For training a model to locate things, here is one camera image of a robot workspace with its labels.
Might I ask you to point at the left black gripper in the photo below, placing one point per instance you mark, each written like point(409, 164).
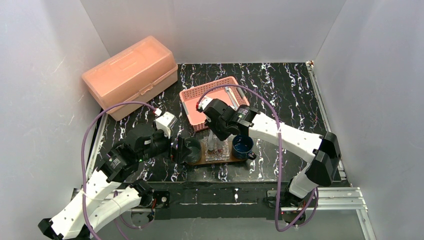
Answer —
point(177, 148)

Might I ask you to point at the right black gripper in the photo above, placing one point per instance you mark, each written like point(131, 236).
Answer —
point(216, 129)

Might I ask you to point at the dark green mug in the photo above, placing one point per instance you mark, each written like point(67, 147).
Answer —
point(195, 150)

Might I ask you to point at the dark blue mug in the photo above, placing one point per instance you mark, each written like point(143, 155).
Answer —
point(242, 148)

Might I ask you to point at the clear acrylic holder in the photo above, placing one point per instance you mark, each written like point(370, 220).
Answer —
point(215, 150)

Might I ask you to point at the pink perforated plastic basket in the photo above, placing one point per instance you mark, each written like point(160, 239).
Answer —
point(190, 97)

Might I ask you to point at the oval wooden tray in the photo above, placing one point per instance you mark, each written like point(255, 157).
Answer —
point(215, 158)

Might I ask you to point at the white toothpaste tube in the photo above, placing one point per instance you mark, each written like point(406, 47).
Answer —
point(219, 146)
point(210, 143)

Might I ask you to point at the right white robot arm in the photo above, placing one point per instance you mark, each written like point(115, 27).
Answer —
point(321, 152)

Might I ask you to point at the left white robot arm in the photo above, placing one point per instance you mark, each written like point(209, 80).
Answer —
point(87, 212)

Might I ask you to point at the grey toothbrush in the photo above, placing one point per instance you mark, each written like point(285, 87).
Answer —
point(227, 90)
point(233, 94)

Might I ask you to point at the pink plastic storage box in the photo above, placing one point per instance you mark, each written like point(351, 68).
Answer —
point(138, 73)

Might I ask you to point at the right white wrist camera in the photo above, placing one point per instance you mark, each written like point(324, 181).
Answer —
point(203, 103)

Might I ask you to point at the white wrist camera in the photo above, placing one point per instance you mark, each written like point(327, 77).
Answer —
point(165, 122)
point(203, 103)

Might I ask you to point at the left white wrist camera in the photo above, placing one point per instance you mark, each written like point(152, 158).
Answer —
point(165, 122)

